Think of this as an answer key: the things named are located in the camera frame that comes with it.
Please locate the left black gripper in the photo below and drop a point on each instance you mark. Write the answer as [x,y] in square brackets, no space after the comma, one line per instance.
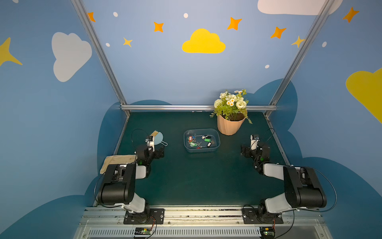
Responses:
[158,151]

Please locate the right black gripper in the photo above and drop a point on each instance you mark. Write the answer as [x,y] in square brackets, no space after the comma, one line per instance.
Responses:
[247,151]

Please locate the translucent blue storage box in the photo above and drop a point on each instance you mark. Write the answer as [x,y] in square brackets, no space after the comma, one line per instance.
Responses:
[197,138]

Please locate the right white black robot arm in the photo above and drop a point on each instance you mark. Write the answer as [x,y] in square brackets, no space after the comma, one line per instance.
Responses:
[302,189]

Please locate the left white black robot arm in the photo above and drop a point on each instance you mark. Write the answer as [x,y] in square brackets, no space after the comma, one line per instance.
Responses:
[120,173]

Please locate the beige cloth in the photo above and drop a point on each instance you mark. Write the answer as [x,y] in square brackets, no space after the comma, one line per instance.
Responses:
[116,159]

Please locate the terracotta flower pot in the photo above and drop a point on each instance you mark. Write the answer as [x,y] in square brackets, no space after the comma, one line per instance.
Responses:
[228,127]

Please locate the white artificial flower bouquet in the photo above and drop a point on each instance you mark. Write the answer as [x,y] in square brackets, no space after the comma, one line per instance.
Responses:
[232,107]

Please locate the left green circuit board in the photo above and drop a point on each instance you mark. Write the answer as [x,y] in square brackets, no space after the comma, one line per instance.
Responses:
[142,232]

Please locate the green circuit board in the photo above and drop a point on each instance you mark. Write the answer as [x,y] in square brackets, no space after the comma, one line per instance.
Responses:
[267,233]
[142,232]

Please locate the right green circuit board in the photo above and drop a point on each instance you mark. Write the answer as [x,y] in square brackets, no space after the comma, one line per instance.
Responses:
[267,233]

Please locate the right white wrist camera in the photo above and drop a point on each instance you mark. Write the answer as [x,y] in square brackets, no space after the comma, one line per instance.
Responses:
[254,141]

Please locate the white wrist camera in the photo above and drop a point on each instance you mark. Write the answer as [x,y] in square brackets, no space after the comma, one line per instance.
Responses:
[150,141]
[254,141]

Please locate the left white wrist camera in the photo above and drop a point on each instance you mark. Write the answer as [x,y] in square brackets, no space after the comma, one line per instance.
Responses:
[150,141]

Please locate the aluminium back frame bar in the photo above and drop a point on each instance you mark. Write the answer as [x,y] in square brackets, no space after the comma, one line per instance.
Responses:
[189,108]

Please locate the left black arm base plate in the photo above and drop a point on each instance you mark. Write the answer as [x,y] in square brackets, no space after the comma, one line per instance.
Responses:
[153,216]

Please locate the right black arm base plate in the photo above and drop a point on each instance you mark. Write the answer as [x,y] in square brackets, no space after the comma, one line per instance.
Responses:
[255,216]

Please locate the aluminium front rail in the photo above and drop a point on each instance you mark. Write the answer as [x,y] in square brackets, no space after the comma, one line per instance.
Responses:
[199,222]

